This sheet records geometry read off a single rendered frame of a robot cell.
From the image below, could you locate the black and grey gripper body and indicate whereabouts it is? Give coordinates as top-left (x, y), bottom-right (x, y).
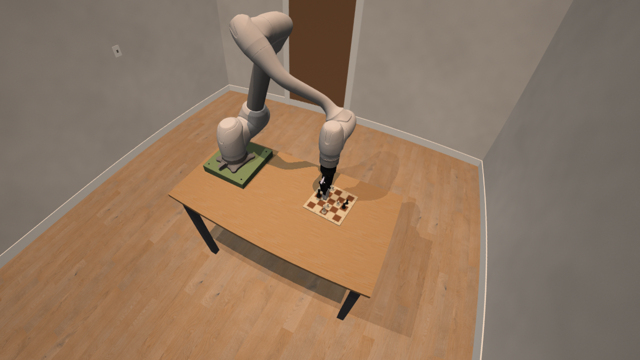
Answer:
top-left (320, 165), bottom-right (337, 181)

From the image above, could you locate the brown and cream chessboard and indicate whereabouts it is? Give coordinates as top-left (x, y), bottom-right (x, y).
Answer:
top-left (303, 185), bottom-right (358, 226)

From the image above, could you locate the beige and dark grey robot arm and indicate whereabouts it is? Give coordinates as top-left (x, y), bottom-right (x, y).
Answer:
top-left (216, 11), bottom-right (357, 174)

